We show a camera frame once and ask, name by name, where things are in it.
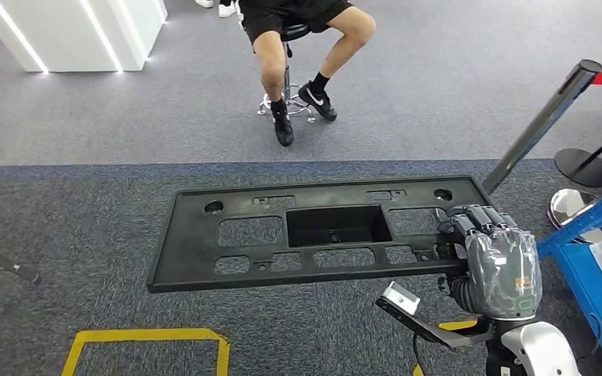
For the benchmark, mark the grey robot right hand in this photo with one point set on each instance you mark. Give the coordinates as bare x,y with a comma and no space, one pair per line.
503,275

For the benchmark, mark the black plastic plate holder part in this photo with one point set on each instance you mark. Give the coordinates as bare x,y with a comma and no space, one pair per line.
192,249

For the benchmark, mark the blue metal shelf rack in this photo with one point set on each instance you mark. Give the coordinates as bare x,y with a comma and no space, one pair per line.
576,280

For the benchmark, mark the yellow floor tape square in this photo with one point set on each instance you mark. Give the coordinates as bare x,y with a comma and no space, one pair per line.
457,326
145,334

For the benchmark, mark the person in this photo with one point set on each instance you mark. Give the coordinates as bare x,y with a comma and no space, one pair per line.
225,8
272,57

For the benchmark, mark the chrome swivel stool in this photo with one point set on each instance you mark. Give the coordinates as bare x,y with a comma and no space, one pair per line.
293,31

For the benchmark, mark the dark metal leg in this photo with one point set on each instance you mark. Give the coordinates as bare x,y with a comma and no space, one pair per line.
10,267

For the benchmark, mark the white lit counter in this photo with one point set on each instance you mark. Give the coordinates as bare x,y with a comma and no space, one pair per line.
72,31

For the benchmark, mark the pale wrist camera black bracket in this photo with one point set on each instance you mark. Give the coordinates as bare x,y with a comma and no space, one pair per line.
399,298

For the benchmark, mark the black stanchion post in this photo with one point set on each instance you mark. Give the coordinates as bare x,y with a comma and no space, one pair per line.
581,168

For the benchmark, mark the chrome stanchion post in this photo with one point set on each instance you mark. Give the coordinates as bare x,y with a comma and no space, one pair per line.
540,124

